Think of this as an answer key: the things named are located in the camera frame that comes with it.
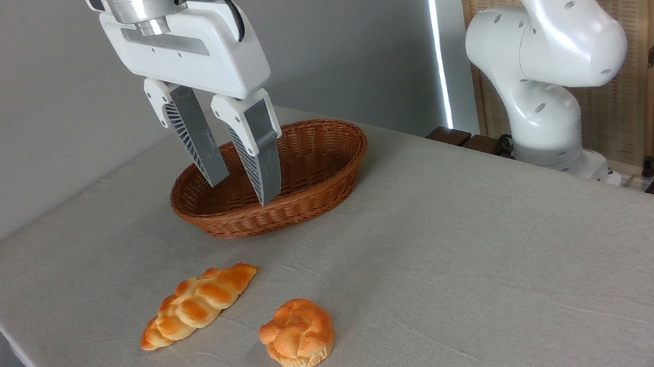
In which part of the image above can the white gripper body block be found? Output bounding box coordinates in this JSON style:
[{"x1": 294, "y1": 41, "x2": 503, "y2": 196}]
[{"x1": 98, "y1": 0, "x2": 275, "y2": 121}]

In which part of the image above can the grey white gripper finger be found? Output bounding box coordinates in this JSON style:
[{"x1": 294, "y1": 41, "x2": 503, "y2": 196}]
[
  {"x1": 142, "y1": 67, "x2": 232, "y2": 196},
  {"x1": 209, "y1": 84, "x2": 294, "y2": 213}
]

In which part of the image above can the long braided bread loaf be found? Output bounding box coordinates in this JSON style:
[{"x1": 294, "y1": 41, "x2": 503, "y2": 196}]
[{"x1": 129, "y1": 260, "x2": 269, "y2": 353}]

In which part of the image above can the brown woven wicker basket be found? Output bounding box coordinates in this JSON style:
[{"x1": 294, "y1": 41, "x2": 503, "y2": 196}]
[{"x1": 160, "y1": 111, "x2": 381, "y2": 249}]

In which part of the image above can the round knotted bread roll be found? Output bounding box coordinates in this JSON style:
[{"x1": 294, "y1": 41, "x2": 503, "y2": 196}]
[{"x1": 253, "y1": 293, "x2": 341, "y2": 367}]

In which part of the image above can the dark wooden block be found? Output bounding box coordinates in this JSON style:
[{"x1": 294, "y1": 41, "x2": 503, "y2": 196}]
[
  {"x1": 460, "y1": 128, "x2": 515, "y2": 166},
  {"x1": 425, "y1": 121, "x2": 474, "y2": 152}
]

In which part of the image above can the grey linen tablecloth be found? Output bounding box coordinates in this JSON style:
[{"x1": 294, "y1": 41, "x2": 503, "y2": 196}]
[{"x1": 0, "y1": 40, "x2": 654, "y2": 367}]

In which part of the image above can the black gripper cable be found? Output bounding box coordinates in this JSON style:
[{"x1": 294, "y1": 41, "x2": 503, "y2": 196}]
[{"x1": 175, "y1": 0, "x2": 248, "y2": 53}]

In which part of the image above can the white vertical window frame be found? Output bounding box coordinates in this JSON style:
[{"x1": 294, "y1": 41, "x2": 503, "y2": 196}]
[{"x1": 426, "y1": 0, "x2": 487, "y2": 139}]

